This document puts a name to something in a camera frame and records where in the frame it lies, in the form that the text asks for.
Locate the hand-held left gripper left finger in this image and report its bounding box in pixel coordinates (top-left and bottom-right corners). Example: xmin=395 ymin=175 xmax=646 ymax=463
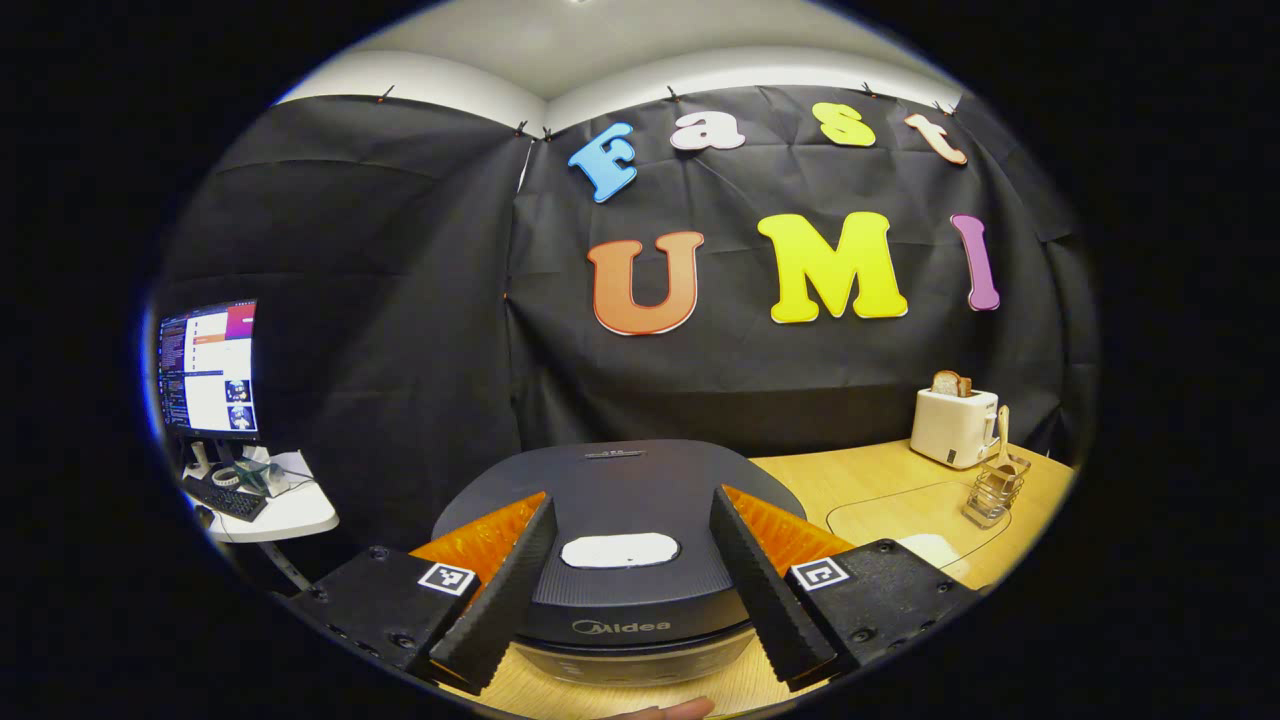
xmin=285 ymin=490 xmax=559 ymax=696

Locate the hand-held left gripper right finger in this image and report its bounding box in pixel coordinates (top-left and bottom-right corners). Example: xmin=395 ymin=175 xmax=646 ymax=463
xmin=708 ymin=485 xmax=981 ymax=693

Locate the clear container of rice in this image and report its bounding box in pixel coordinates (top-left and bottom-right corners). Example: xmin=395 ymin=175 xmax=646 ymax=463
xmin=825 ymin=480 xmax=1013 ymax=576

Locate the dark grey rice cooker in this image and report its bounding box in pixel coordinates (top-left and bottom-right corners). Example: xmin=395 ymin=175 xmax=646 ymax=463
xmin=432 ymin=440 xmax=809 ymax=688

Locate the metal wire chopstick holder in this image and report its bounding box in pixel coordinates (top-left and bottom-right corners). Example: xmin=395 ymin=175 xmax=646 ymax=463
xmin=963 ymin=455 xmax=1031 ymax=529

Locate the wooden spoon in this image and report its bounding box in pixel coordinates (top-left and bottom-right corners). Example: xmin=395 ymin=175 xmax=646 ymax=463
xmin=990 ymin=405 xmax=1015 ymax=479

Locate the white side table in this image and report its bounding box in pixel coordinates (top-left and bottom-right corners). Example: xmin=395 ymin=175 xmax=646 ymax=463
xmin=185 ymin=448 xmax=339 ymax=544

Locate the white toaster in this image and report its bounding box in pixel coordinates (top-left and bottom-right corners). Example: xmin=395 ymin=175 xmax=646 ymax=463
xmin=910 ymin=388 xmax=1001 ymax=469

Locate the crumpled greenish wrapper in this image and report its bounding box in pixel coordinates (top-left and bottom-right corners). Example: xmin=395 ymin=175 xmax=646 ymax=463
xmin=235 ymin=458 xmax=291 ymax=496

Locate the black keyboard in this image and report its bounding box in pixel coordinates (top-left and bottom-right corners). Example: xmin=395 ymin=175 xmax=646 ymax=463
xmin=183 ymin=478 xmax=269 ymax=523

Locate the black backdrop cloth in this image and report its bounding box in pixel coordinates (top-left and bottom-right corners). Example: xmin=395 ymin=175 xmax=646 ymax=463
xmin=150 ymin=85 xmax=1096 ymax=551

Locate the computer monitor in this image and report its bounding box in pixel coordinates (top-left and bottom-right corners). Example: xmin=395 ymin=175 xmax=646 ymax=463
xmin=157 ymin=298 xmax=261 ymax=441

